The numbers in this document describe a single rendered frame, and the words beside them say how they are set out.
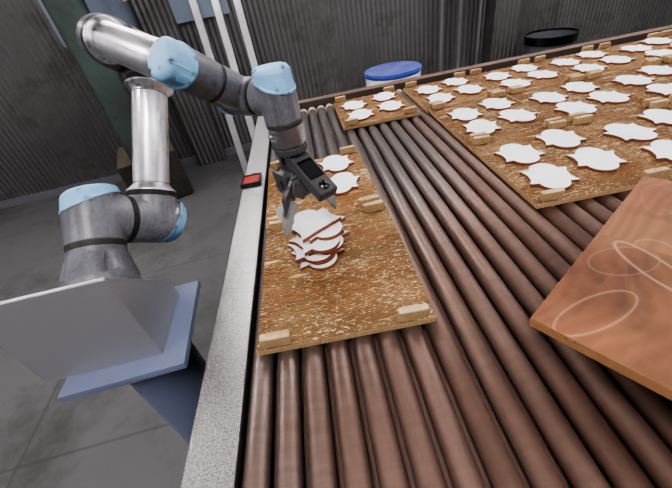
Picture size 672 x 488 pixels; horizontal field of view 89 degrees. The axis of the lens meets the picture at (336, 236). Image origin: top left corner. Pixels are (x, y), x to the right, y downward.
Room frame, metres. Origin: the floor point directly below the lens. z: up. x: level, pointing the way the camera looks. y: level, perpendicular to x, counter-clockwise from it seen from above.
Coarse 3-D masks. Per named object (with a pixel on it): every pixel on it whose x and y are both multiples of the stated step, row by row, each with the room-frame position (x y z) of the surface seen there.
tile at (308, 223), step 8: (296, 216) 0.73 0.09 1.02; (304, 216) 0.72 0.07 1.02; (312, 216) 0.72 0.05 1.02; (320, 216) 0.71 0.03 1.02; (328, 216) 0.70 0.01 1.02; (336, 216) 0.69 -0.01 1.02; (296, 224) 0.70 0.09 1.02; (304, 224) 0.69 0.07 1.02; (312, 224) 0.68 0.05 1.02; (320, 224) 0.67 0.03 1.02; (328, 224) 0.67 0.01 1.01; (296, 232) 0.67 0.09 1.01; (304, 232) 0.66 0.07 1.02; (312, 232) 0.65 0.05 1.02; (320, 232) 0.66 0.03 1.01; (304, 240) 0.63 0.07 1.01
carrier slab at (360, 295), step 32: (352, 224) 0.76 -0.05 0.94; (384, 224) 0.73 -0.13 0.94; (288, 256) 0.68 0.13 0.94; (352, 256) 0.63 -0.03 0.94; (384, 256) 0.61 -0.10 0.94; (288, 288) 0.57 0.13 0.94; (320, 288) 0.55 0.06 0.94; (352, 288) 0.53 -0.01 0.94; (384, 288) 0.51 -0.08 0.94; (416, 288) 0.49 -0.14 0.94; (288, 320) 0.47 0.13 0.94; (320, 320) 0.46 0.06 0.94; (352, 320) 0.44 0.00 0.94; (384, 320) 0.42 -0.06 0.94; (416, 320) 0.41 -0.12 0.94
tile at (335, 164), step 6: (330, 156) 1.21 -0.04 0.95; (336, 156) 1.20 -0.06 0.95; (342, 156) 1.18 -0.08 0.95; (324, 162) 1.16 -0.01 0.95; (330, 162) 1.15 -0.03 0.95; (336, 162) 1.14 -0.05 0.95; (342, 162) 1.13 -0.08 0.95; (348, 162) 1.12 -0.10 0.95; (324, 168) 1.12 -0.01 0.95; (330, 168) 1.11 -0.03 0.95; (336, 168) 1.10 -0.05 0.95; (342, 168) 1.09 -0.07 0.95
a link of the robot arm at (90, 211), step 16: (64, 192) 0.71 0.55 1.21; (80, 192) 0.70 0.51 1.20; (96, 192) 0.71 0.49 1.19; (112, 192) 0.74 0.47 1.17; (64, 208) 0.68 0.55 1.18; (80, 208) 0.67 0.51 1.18; (96, 208) 0.68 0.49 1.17; (112, 208) 0.70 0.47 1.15; (128, 208) 0.72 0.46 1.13; (64, 224) 0.66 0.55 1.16; (80, 224) 0.65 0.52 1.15; (96, 224) 0.65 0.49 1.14; (112, 224) 0.67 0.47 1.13; (128, 224) 0.70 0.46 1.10; (64, 240) 0.64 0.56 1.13; (128, 240) 0.70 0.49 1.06
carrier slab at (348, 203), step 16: (320, 160) 1.21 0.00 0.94; (352, 160) 1.16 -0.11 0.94; (272, 176) 1.16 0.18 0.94; (368, 176) 1.01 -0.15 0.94; (272, 192) 1.04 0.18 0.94; (352, 192) 0.93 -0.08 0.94; (368, 192) 0.91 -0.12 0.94; (272, 208) 0.93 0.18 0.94; (304, 208) 0.89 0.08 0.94; (320, 208) 0.88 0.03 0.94; (336, 208) 0.86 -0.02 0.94; (352, 208) 0.84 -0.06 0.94
